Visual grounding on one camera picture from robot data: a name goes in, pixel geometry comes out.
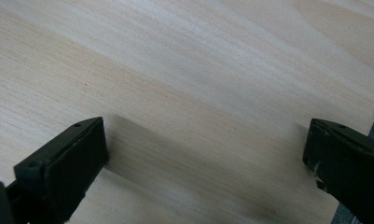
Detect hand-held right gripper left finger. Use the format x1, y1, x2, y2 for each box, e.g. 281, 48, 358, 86
6, 116, 110, 224

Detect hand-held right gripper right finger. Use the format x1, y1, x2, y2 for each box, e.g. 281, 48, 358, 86
302, 118, 374, 224

